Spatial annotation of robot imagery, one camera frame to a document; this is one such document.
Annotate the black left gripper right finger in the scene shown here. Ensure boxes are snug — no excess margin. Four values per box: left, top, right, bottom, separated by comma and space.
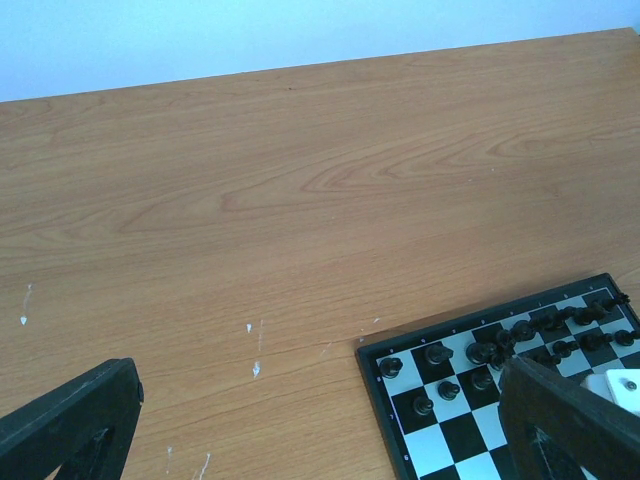
498, 357, 639, 479

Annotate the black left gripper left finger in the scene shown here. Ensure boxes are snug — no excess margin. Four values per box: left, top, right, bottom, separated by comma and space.
1, 358, 144, 479

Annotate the black white chessboard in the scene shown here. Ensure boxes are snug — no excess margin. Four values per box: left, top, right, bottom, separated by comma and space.
356, 273, 639, 479

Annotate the black pawn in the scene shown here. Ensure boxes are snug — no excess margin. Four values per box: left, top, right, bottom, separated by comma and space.
437, 381, 461, 401
412, 395, 433, 416
471, 371, 493, 391

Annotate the black queen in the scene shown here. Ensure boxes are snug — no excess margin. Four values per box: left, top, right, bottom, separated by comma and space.
509, 320, 537, 343

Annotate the black bishop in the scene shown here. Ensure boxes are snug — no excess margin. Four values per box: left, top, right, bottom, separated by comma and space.
465, 342, 497, 365

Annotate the black king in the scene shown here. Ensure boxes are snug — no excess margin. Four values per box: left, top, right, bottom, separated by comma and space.
537, 307, 574, 331

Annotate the black knight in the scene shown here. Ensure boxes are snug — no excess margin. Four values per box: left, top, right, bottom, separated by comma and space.
424, 344, 454, 365

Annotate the black rook corner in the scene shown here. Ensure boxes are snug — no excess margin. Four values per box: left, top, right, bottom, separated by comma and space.
379, 357, 403, 379

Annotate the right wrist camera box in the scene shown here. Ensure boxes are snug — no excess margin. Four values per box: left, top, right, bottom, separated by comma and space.
581, 369, 640, 416

